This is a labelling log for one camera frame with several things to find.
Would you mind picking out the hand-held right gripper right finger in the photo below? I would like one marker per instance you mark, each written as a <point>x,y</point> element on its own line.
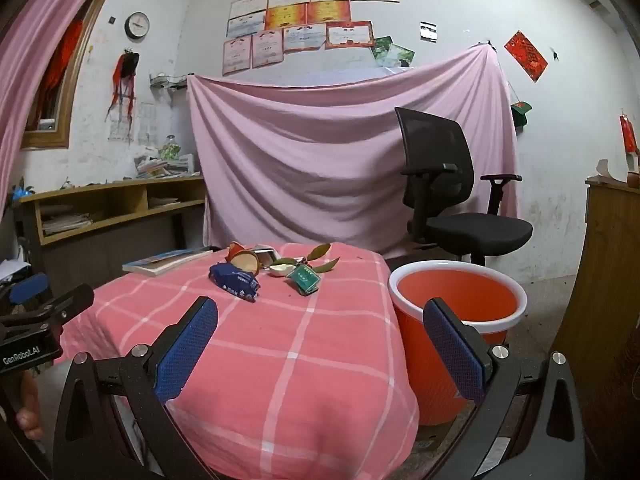
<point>452,355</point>

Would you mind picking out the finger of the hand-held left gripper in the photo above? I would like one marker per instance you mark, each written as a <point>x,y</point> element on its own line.
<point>70,302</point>
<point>30,289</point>

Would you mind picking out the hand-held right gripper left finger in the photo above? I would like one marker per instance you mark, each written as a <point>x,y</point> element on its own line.
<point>187,350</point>

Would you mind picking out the orange plastic bucket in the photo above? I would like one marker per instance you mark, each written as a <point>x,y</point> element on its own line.
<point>450,290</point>

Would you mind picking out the blue snack packet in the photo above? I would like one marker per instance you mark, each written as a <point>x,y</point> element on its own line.
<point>234,281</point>

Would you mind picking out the crushed red paper cup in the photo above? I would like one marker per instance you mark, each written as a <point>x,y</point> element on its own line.
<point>245,260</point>

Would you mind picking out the white wrapper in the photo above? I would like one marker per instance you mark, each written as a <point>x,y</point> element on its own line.
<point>280,270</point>

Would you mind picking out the small white box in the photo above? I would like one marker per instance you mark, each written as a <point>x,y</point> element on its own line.
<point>264,254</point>

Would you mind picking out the green cardboard packet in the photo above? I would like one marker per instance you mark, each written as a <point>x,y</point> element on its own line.
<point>304,278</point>

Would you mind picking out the brown green leaf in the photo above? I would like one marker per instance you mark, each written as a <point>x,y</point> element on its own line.
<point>319,251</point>

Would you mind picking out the person's left hand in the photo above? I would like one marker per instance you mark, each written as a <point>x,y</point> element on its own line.
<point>29,412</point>

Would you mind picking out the pile of white papers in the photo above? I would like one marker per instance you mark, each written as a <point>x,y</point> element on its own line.
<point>65,224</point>

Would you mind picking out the blue cartoon book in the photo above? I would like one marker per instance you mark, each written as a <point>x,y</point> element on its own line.
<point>160,261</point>

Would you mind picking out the blue plastic toy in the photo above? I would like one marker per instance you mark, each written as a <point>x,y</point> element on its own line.
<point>21,193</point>

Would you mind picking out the wooden shelf desk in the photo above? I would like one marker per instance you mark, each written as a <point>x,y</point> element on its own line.
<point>110,200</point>

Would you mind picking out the pink checked tablecloth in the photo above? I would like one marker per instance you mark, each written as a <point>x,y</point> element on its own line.
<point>300,360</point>

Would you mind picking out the black office chair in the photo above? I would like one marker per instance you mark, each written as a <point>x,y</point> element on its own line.
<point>450,230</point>

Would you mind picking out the thin paper pile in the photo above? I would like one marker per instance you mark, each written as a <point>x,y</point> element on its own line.
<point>162,201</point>

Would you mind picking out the stack of books and papers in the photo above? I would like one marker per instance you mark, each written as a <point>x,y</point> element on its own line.
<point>160,167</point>

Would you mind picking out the wooden cabinet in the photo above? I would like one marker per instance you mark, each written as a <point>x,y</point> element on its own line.
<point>600,285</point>

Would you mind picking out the glass jar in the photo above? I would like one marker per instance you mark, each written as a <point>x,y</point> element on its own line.
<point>170,149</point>

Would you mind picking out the pink hanging sheet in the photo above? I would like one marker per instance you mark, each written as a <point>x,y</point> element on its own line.
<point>300,160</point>

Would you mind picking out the red hanging cloth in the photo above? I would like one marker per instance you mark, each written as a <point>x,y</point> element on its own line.
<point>62,65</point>

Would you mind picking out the red tassel decoration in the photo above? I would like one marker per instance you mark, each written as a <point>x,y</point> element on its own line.
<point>125,80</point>

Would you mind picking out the pink curtain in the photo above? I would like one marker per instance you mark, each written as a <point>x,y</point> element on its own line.
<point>35,50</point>

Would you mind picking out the white curved ornament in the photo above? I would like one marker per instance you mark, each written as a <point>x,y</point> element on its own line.
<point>606,170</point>

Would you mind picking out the small brown pot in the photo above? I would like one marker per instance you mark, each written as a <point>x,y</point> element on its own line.
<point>634,180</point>

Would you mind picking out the green hanging pouch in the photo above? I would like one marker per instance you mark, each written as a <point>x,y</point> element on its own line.
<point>521,110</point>

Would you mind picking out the red hanging charm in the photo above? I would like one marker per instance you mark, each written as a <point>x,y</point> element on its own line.
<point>629,132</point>

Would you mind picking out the green photo print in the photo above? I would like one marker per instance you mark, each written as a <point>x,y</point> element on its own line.
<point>381,47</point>
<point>400,56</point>

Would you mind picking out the red paper poster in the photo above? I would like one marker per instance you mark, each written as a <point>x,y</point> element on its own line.
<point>526,56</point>

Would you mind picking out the black and white card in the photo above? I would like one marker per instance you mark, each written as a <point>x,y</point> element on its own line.
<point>428,31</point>

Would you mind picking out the wooden window frame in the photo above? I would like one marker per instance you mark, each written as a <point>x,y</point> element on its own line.
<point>65,110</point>

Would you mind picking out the white wall calendar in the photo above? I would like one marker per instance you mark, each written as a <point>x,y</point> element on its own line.
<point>130,122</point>

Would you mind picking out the round wall clock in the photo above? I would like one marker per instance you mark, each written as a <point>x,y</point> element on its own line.
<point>137,25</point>

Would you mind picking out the group of wall certificates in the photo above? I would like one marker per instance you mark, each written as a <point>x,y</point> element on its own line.
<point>300,25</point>

